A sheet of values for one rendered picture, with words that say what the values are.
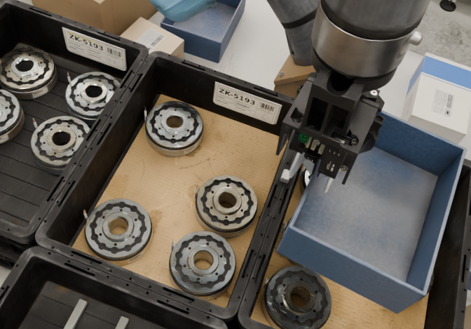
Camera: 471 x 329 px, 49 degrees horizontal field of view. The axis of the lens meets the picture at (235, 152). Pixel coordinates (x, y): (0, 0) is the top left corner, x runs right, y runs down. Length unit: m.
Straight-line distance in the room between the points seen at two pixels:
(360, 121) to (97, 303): 0.51
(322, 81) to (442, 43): 2.22
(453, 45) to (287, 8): 1.67
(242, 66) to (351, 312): 0.64
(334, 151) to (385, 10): 0.15
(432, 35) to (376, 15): 2.27
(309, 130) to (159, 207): 0.48
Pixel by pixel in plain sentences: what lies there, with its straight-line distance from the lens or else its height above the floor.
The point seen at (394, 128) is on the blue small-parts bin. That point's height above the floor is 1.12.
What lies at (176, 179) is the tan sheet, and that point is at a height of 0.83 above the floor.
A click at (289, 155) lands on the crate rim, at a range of 0.83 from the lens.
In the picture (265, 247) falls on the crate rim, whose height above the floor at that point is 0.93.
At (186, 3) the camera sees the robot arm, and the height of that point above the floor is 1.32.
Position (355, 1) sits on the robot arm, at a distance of 0.36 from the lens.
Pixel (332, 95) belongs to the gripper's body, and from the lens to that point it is 0.40.
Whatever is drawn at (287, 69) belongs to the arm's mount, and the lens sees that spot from 1.13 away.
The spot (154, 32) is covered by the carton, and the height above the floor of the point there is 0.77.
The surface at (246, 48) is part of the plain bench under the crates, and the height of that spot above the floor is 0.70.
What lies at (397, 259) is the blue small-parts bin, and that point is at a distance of 0.63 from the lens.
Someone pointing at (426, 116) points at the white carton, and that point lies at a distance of 1.16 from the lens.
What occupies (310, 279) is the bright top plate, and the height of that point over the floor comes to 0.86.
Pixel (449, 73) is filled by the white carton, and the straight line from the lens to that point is 1.27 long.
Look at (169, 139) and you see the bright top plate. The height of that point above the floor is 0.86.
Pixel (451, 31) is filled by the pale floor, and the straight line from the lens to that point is 2.69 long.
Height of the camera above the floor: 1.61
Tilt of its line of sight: 57 degrees down
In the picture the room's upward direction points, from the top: 12 degrees clockwise
